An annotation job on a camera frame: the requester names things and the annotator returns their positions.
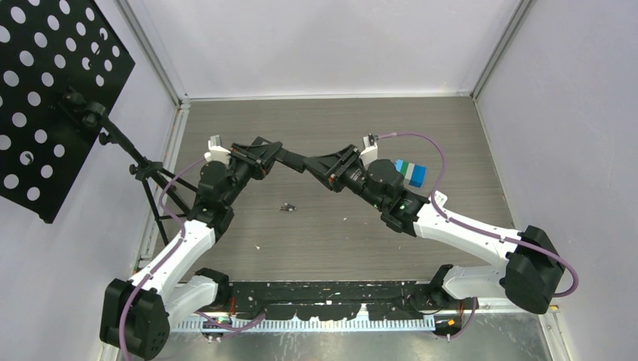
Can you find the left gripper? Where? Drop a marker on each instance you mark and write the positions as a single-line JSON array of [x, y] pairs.
[[258, 159]]

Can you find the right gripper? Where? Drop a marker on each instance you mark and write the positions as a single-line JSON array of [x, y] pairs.
[[323, 167]]

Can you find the black remote control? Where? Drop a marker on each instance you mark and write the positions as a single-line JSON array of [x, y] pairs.
[[292, 160]]

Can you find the white air conditioner remote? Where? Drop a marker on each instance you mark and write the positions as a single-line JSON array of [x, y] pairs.
[[440, 198]]

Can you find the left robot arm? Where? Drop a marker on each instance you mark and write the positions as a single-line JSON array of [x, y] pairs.
[[139, 313]]

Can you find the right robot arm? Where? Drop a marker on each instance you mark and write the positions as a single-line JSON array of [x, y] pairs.
[[523, 267]]

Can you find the blue green brick block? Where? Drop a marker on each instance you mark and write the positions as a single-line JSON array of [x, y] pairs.
[[414, 174]]

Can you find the black tripod stand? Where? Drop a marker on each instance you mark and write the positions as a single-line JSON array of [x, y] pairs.
[[93, 117]]

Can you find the black perforated board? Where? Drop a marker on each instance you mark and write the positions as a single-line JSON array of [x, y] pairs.
[[47, 49]]

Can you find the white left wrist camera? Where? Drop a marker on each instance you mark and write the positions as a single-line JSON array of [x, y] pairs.
[[216, 151]]

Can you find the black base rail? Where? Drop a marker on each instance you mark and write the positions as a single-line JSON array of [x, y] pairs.
[[335, 300]]

